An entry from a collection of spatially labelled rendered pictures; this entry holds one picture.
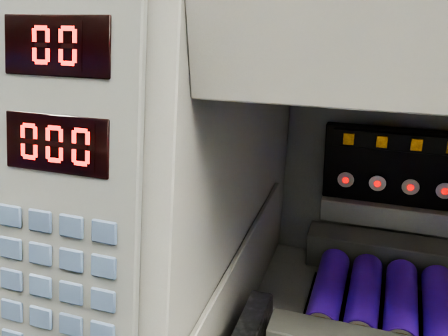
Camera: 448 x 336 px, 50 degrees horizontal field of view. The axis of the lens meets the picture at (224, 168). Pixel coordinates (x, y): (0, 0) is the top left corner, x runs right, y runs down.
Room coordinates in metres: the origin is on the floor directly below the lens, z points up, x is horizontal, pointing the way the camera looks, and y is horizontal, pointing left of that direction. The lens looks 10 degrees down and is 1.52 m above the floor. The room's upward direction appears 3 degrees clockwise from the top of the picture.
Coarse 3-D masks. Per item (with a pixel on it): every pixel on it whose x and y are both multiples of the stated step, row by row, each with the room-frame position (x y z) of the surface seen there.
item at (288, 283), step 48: (336, 144) 0.31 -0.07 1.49; (384, 144) 0.30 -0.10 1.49; (432, 144) 0.29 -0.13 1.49; (336, 192) 0.32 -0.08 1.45; (384, 192) 0.31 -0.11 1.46; (432, 192) 0.30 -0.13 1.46; (336, 240) 0.30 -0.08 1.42; (384, 240) 0.30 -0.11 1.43; (432, 240) 0.30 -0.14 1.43; (240, 288) 0.25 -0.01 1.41; (288, 288) 0.29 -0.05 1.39; (336, 288) 0.26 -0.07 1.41; (384, 288) 0.29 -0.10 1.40; (432, 288) 0.26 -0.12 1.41
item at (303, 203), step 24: (312, 120) 0.35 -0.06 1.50; (336, 120) 0.35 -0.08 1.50; (360, 120) 0.34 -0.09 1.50; (384, 120) 0.34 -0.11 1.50; (408, 120) 0.33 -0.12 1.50; (432, 120) 0.33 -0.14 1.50; (288, 144) 0.36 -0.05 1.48; (312, 144) 0.35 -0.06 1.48; (288, 168) 0.36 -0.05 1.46; (312, 168) 0.35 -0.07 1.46; (288, 192) 0.36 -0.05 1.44; (312, 192) 0.35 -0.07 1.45; (288, 216) 0.36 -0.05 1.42; (312, 216) 0.35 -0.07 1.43; (288, 240) 0.36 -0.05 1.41
